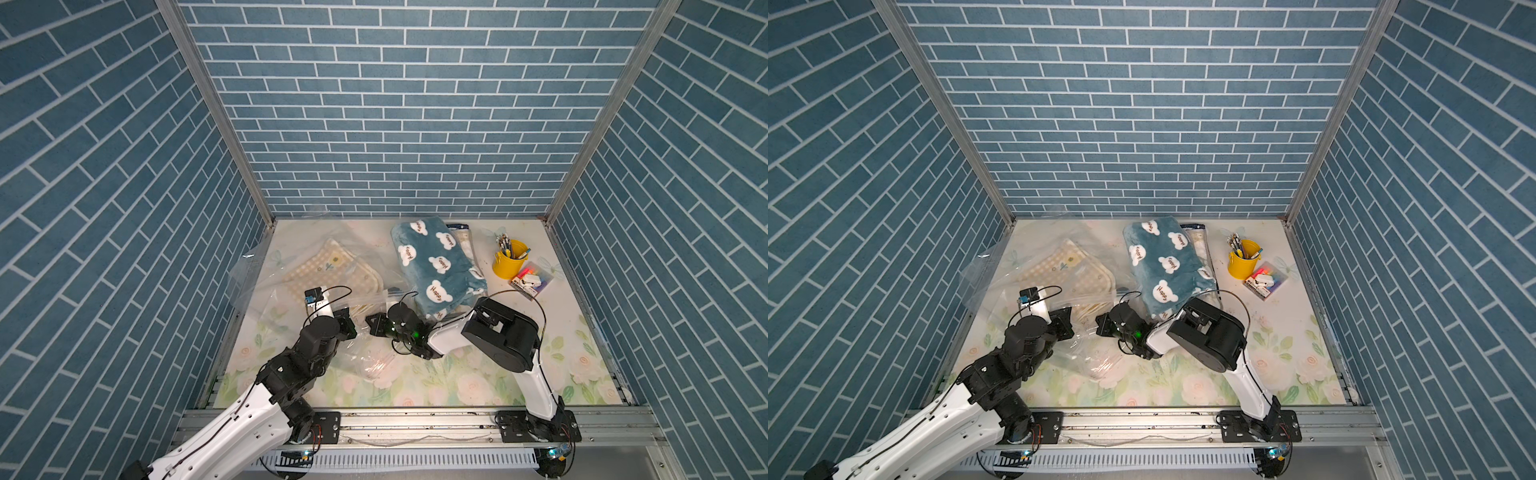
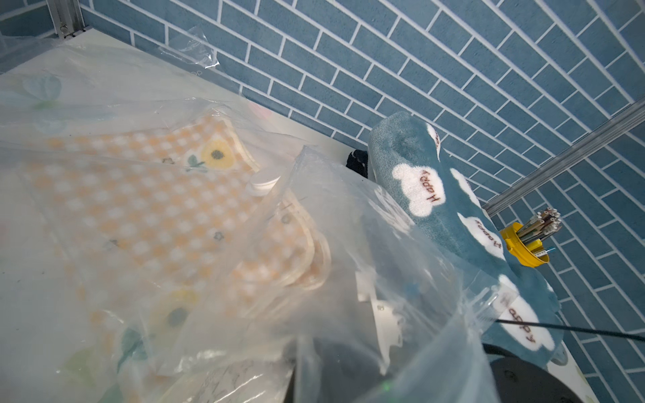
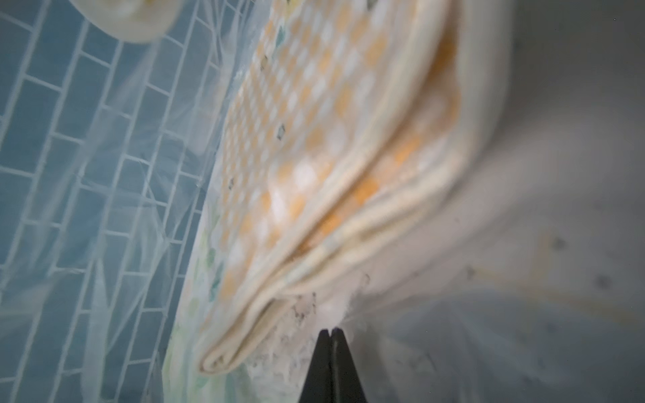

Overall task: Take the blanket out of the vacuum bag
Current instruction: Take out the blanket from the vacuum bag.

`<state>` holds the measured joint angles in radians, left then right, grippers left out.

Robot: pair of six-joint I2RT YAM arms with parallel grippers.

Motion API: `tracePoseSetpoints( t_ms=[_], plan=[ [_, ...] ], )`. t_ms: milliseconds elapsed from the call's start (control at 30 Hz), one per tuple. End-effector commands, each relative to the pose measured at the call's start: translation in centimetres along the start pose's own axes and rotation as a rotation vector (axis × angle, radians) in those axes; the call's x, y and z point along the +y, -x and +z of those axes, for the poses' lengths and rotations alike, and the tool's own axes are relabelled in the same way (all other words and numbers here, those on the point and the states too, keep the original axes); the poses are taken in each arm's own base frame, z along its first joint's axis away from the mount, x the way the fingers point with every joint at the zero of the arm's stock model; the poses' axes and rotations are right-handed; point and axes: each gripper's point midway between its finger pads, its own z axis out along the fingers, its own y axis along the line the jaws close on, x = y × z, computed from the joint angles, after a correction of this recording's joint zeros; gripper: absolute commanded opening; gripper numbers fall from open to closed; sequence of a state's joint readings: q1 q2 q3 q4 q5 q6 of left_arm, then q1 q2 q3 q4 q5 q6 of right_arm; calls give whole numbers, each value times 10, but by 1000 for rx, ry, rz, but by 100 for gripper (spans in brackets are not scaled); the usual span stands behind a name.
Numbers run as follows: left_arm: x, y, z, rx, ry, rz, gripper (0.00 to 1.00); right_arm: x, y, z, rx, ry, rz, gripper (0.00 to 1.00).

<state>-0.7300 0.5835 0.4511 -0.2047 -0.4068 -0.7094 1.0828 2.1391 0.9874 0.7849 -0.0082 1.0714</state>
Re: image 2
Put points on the orange checked flower blanket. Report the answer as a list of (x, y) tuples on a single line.
[(158, 224)]

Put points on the clear plastic vacuum bag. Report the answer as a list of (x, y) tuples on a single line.
[(323, 349)]

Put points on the dark teal bear blanket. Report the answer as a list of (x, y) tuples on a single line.
[(407, 160)]

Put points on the navy blue star blanket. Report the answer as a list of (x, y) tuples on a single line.
[(357, 161)]

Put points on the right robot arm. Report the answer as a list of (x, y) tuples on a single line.
[(520, 381)]

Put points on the yellow metal pen bucket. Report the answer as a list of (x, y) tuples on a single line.
[(531, 255)]

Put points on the pens in bucket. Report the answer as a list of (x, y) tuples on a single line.
[(540, 226)]

